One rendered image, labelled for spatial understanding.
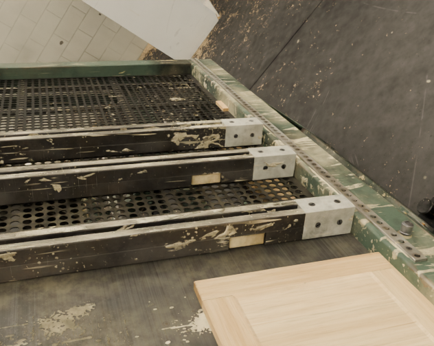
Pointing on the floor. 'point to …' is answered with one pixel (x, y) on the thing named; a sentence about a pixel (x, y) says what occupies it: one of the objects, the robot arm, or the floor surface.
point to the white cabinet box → (163, 22)
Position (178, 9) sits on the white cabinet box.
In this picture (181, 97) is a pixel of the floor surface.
